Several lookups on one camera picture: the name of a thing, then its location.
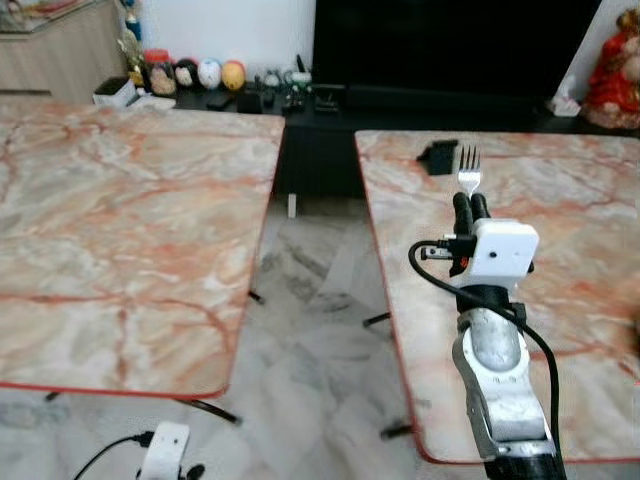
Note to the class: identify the red seated figurine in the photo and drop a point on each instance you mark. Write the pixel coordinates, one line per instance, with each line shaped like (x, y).
(612, 80)

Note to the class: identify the small black object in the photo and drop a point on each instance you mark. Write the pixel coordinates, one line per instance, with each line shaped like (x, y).
(437, 158)

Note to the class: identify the light wooden cabinet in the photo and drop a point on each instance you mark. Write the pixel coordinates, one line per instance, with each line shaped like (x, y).
(60, 55)

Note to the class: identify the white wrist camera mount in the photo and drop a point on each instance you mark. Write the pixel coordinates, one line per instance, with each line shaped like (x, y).
(505, 250)
(165, 450)

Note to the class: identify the white tissue pack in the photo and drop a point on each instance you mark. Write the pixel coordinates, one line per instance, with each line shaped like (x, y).
(566, 100)

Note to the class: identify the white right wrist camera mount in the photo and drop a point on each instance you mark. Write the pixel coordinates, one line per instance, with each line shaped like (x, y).
(505, 250)

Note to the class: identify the blue bottle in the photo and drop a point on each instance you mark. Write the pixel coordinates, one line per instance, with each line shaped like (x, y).
(132, 25)

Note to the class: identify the small dark toy figures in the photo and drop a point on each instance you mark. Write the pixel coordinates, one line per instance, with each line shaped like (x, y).
(285, 88)

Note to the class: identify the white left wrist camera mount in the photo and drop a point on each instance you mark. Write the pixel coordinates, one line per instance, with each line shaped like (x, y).
(165, 450)

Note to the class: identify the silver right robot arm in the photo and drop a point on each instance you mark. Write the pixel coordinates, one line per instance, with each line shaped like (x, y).
(492, 350)

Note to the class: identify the yellow decorative egg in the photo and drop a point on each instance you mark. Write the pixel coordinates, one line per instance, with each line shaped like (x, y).
(233, 75)

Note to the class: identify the red lidded jar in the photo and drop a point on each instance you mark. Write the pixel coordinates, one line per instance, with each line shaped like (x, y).
(158, 72)

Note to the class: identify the silver metal fork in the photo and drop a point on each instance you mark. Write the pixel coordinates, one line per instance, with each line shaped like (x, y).
(469, 172)

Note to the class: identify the gold trophy ornament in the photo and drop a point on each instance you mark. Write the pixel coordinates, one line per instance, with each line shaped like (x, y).
(131, 62)

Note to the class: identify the black television screen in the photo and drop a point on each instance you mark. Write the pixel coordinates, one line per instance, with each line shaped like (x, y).
(450, 45)

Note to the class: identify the dark decorative egg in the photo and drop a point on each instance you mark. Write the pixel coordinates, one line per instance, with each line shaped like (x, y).
(186, 73)

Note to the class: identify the black table leg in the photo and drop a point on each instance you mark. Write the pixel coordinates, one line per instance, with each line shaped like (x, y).
(212, 410)
(396, 431)

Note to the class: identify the white decorative egg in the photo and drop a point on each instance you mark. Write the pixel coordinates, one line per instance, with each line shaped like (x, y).
(209, 74)

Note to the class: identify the small white box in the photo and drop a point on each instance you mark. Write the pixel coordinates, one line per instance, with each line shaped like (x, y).
(114, 92)

